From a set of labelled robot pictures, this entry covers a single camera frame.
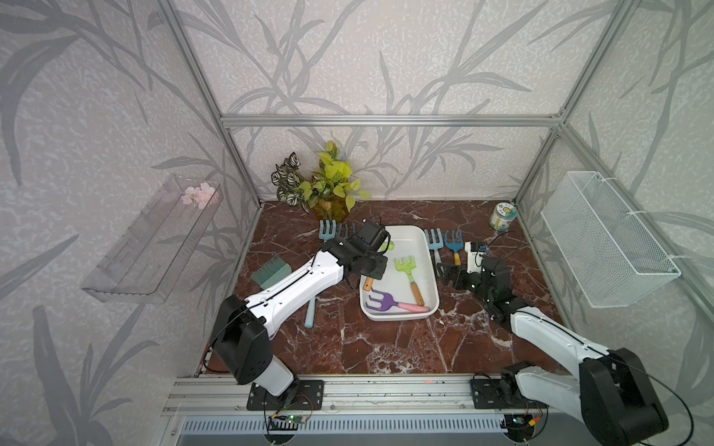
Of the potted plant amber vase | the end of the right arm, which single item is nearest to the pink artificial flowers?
the potted plant amber vase

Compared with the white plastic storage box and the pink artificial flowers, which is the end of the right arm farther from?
the pink artificial flowers

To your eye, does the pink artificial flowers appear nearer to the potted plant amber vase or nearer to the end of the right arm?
the potted plant amber vase

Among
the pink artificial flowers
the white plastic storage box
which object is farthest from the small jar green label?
the pink artificial flowers

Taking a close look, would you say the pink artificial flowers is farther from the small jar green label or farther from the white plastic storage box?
the small jar green label

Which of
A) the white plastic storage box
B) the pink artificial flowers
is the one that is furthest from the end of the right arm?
the pink artificial flowers

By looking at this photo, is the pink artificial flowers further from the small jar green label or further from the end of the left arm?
the small jar green label

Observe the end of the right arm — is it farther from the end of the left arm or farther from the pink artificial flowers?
the pink artificial flowers

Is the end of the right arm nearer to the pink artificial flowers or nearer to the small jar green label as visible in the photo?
the small jar green label

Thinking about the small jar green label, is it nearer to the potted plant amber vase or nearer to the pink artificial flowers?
the potted plant amber vase

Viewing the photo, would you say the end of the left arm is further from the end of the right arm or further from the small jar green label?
the small jar green label

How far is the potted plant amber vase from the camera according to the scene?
0.97 meters

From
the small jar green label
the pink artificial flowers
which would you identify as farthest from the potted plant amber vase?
the small jar green label
